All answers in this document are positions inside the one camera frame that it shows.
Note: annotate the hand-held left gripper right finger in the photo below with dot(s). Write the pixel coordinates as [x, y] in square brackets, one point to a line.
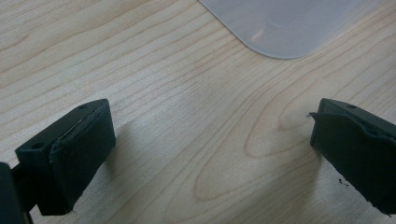
[358, 155]

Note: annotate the clear plastic storage box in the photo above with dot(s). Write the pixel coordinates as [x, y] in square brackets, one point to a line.
[289, 25]

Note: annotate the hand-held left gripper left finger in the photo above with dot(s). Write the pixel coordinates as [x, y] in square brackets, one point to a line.
[74, 161]

